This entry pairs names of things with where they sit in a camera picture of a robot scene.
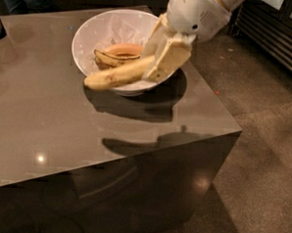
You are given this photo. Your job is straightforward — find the orange fruit piece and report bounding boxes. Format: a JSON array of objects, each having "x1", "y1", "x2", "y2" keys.
[{"x1": 105, "y1": 43, "x2": 143, "y2": 55}]

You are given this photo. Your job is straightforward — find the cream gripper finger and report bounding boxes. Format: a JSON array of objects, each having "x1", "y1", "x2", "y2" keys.
[
  {"x1": 140, "y1": 14, "x2": 170, "y2": 59},
  {"x1": 142, "y1": 33, "x2": 196, "y2": 83}
]

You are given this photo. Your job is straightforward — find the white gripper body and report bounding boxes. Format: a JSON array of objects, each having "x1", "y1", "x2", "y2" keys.
[{"x1": 167, "y1": 0, "x2": 231, "y2": 42}]

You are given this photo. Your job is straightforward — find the white paper liner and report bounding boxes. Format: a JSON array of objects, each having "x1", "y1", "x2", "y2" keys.
[{"x1": 84, "y1": 11, "x2": 157, "y2": 74}]

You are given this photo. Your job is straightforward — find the white bowl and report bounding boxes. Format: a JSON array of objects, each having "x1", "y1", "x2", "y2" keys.
[{"x1": 72, "y1": 9, "x2": 192, "y2": 96}]

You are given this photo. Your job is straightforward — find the light yellow banana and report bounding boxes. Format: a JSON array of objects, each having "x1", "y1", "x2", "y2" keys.
[{"x1": 84, "y1": 55, "x2": 155, "y2": 91}]

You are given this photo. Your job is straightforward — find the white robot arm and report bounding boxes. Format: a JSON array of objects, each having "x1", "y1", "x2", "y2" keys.
[{"x1": 141, "y1": 0, "x2": 244, "y2": 82}]

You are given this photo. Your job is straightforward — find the black slatted cabinet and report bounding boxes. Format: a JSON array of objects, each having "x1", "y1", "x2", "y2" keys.
[{"x1": 234, "y1": 0, "x2": 292, "y2": 72}]

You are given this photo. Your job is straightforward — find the spotted yellow banana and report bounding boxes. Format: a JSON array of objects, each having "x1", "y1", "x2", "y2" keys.
[{"x1": 94, "y1": 49, "x2": 139, "y2": 68}]

